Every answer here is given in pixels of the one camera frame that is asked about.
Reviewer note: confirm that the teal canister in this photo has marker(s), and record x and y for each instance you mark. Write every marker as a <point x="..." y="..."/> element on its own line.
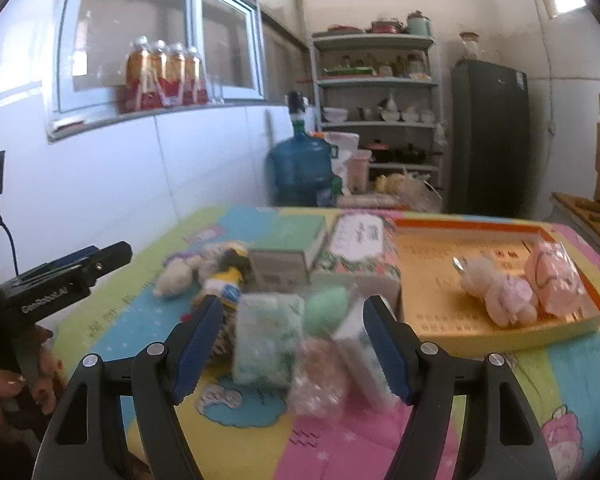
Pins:
<point x="419" y="25"/>

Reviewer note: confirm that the floral tissue pack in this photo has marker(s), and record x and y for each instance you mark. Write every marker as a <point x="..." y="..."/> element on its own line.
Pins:
<point x="355" y="250"/>

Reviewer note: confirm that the blue water jug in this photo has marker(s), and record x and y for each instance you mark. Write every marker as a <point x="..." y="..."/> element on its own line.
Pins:
<point x="300" y="170"/>

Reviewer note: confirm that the person's left hand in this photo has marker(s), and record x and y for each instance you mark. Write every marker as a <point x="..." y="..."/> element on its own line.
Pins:
<point x="47" y="370"/>

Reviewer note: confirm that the white framed window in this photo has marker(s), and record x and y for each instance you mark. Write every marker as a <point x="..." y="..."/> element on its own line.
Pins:
<point x="130" y="10"/>

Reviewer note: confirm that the white metal shelf rack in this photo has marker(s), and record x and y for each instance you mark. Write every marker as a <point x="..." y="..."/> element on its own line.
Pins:
<point x="375" y="80"/>

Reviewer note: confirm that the green cardboard box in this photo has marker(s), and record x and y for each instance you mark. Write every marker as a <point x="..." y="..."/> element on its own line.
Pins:
<point x="290" y="240"/>

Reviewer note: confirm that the white flour bag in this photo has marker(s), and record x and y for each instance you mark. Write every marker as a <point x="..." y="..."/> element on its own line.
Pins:
<point x="342" y="150"/>

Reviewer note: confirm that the white plush toy purple dress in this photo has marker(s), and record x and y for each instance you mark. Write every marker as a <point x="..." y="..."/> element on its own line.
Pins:
<point x="177" y="275"/>

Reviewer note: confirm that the red pot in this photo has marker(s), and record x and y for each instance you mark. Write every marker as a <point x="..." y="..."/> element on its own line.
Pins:
<point x="386" y="26"/>

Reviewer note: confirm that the green egg-shaped sponge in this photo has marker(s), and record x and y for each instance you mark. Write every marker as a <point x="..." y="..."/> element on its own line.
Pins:
<point x="327" y="310"/>

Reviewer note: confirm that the dark grey fridge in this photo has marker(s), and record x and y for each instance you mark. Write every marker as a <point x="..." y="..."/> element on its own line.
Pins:
<point x="487" y="140"/>

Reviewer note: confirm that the black water pump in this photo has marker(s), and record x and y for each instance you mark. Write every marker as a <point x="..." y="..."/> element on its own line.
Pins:
<point x="296" y="110"/>

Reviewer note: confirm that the colourful cartoon play mat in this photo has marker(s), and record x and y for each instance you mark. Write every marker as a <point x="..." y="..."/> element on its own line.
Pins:
<point x="130" y="320"/>

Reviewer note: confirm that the wooden cutting board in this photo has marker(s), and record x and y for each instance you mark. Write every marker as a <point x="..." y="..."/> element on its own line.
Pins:
<point x="590" y="215"/>

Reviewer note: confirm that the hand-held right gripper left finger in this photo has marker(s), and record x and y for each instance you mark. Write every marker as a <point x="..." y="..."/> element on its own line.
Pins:
<point x="200" y="345"/>

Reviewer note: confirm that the white tissue pack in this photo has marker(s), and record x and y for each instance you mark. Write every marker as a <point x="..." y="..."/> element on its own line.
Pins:
<point x="360" y="350"/>

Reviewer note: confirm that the orange cardboard box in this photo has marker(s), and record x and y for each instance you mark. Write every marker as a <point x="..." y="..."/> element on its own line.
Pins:
<point x="430" y="280"/>

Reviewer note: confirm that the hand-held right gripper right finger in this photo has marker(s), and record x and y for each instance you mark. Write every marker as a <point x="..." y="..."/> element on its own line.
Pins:
<point x="385" y="345"/>

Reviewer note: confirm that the shrink-wrapped drink bottle pack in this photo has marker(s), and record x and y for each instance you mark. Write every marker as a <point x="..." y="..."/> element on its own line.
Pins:
<point x="162" y="80"/>

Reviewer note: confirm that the pink wrapped packet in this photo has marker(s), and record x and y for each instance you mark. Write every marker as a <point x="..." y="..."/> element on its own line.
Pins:
<point x="550" y="275"/>

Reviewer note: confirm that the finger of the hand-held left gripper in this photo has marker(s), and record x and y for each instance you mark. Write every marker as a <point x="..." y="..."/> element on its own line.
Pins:
<point x="105" y="257"/>

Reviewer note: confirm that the pink item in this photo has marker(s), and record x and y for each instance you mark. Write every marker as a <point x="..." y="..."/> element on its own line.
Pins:
<point x="320" y="380"/>

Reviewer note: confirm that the clear plastic bag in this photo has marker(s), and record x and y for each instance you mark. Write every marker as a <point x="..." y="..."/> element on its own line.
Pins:
<point x="415" y="192"/>

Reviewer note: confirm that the pink plastic bin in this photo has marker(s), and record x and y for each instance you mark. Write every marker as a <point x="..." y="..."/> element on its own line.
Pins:
<point x="360" y="172"/>

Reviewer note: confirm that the pink plush bear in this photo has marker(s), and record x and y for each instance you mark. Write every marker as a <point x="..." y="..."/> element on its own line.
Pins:
<point x="505" y="295"/>

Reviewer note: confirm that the leopard print cloth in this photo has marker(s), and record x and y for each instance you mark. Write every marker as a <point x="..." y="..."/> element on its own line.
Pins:
<point x="226" y="332"/>

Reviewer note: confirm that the green mesh sponge pack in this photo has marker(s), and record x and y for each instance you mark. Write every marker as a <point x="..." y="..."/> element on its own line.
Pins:
<point x="267" y="340"/>

